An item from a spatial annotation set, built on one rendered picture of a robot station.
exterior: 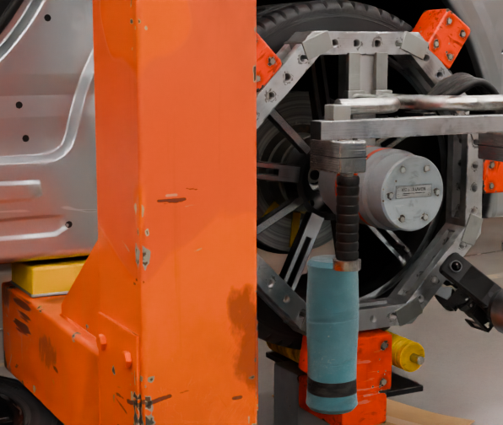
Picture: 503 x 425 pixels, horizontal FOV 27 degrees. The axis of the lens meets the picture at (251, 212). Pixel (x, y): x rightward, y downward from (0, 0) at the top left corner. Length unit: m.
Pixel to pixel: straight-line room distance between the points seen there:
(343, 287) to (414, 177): 0.22
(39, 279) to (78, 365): 0.28
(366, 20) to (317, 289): 0.53
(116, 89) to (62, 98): 0.48
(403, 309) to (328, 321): 0.27
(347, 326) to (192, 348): 0.50
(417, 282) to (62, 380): 0.73
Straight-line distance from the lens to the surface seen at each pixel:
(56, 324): 1.65
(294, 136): 1.94
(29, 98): 1.79
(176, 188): 1.29
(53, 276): 1.81
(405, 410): 3.31
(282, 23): 1.90
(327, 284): 1.76
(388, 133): 1.69
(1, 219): 1.77
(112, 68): 1.34
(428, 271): 2.03
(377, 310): 1.97
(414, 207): 1.80
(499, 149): 1.84
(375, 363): 1.98
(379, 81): 1.90
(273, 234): 2.08
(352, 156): 1.62
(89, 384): 1.52
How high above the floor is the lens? 1.08
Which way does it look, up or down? 9 degrees down
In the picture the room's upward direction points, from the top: straight up
